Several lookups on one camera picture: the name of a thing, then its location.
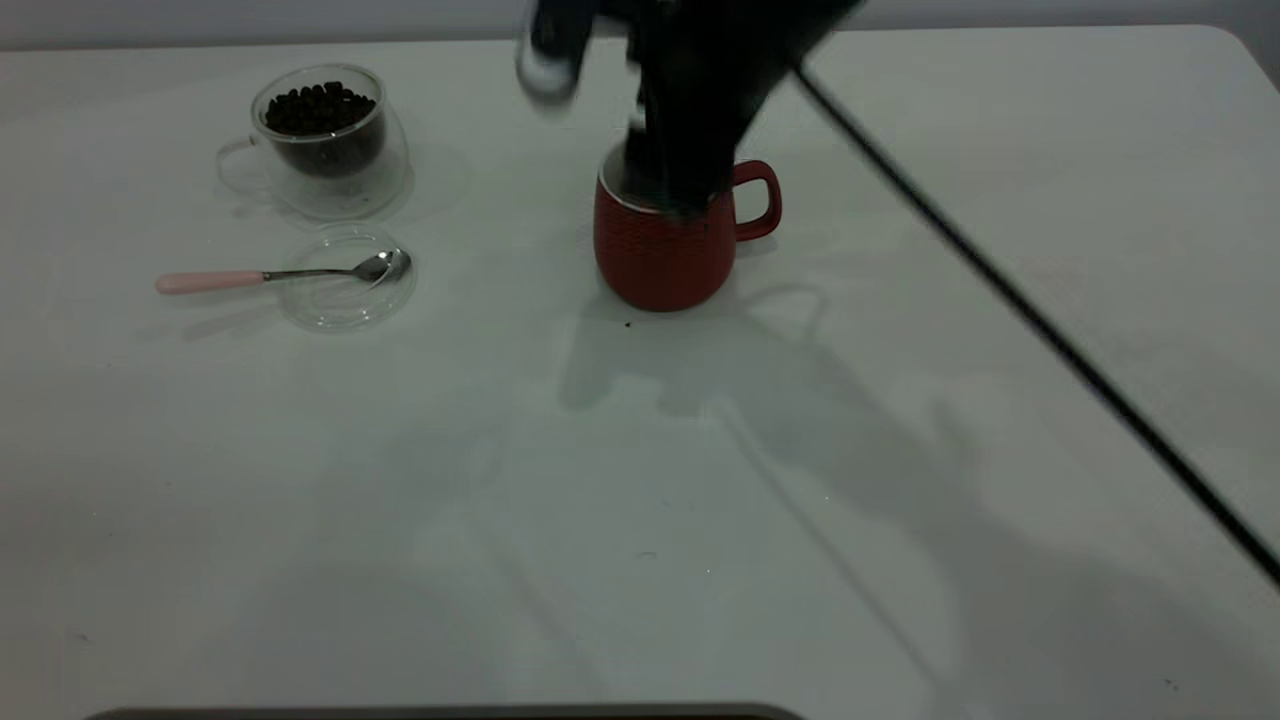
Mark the clear glass lid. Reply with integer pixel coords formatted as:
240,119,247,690
278,225,418,332

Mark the pink handled metal spoon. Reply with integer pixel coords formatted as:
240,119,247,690
155,248,412,297

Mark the red ceramic cup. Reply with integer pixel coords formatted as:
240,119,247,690
593,140,783,313

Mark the glass cup with coffee beans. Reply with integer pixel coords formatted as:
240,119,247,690
216,63,411,221

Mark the black cable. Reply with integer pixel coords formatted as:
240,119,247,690
793,62,1280,586

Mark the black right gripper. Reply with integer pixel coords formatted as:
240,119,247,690
600,0,861,217

